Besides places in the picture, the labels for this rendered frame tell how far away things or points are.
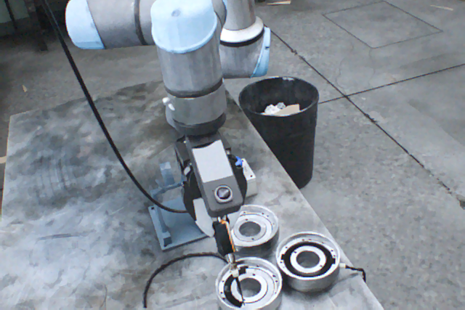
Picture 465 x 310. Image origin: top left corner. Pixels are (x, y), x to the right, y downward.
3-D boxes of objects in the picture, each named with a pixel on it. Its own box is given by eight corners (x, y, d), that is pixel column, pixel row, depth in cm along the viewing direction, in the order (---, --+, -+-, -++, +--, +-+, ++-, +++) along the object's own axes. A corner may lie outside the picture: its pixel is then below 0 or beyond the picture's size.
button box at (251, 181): (258, 194, 102) (256, 175, 99) (224, 204, 101) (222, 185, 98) (244, 172, 109) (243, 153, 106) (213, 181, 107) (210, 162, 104)
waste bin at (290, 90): (332, 185, 223) (333, 102, 199) (262, 207, 216) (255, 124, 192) (300, 146, 251) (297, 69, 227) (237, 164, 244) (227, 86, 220)
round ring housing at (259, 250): (291, 239, 91) (290, 223, 88) (249, 271, 85) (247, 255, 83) (252, 212, 98) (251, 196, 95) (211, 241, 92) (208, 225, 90)
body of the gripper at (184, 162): (224, 156, 78) (214, 88, 71) (243, 189, 71) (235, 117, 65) (176, 170, 77) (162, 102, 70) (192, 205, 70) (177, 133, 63)
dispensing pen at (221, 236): (238, 311, 74) (206, 202, 74) (232, 303, 78) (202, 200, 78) (252, 306, 75) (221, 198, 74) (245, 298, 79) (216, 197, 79)
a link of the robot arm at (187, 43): (217, -15, 61) (209, 9, 54) (227, 64, 67) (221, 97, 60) (155, -10, 62) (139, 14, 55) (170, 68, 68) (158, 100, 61)
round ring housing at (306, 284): (273, 292, 81) (272, 276, 79) (281, 245, 90) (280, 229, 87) (338, 298, 79) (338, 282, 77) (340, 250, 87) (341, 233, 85)
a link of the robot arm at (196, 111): (231, 88, 62) (168, 105, 60) (235, 120, 65) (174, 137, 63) (213, 64, 68) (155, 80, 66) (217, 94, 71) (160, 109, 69)
